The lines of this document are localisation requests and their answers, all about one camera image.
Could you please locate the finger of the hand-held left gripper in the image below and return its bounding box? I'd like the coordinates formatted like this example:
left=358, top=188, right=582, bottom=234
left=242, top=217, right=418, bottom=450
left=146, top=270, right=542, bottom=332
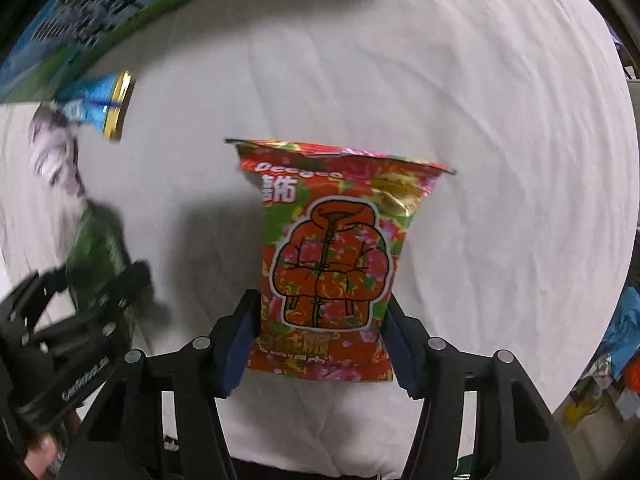
left=98, top=259, right=154, bottom=322

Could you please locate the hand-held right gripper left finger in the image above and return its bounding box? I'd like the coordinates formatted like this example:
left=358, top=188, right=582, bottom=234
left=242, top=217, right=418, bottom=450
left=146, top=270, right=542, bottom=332
left=59, top=289, right=263, bottom=480

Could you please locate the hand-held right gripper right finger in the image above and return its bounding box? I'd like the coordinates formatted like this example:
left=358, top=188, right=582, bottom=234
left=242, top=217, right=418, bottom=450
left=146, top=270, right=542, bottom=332
left=383, top=292, right=581, bottom=480

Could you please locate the green snack bag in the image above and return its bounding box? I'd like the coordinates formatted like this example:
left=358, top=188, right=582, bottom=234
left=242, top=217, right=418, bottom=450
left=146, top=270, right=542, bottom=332
left=64, top=199, right=142, bottom=348

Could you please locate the red floral snack bag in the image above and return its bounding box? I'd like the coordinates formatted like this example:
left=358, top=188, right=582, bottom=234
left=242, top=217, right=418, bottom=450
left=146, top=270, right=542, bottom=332
left=224, top=137, right=458, bottom=384

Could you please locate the person's left hand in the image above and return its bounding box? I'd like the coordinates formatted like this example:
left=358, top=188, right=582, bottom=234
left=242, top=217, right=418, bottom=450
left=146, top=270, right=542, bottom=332
left=24, top=432, right=63, bottom=478

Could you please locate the grey and white patterned packet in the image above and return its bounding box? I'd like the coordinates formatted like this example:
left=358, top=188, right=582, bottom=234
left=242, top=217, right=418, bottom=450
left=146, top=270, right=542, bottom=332
left=27, top=102, right=88, bottom=196

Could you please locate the blue gold-edged snack bag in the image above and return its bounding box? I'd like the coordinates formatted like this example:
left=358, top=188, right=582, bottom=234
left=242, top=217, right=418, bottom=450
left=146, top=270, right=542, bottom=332
left=54, top=71, right=137, bottom=142

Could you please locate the pile of colourful clutter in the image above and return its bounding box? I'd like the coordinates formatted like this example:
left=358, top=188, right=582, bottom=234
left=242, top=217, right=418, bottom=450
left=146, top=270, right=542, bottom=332
left=560, top=285, right=640, bottom=428

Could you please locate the white bed sheet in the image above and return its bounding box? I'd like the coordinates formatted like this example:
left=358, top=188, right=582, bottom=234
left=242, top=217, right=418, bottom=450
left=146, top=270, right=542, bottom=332
left=0, top=0, right=640, bottom=479

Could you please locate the green and blue cardboard box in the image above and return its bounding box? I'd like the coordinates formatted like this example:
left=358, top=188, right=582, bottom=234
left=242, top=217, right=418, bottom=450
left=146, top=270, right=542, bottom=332
left=0, top=0, right=421, bottom=107

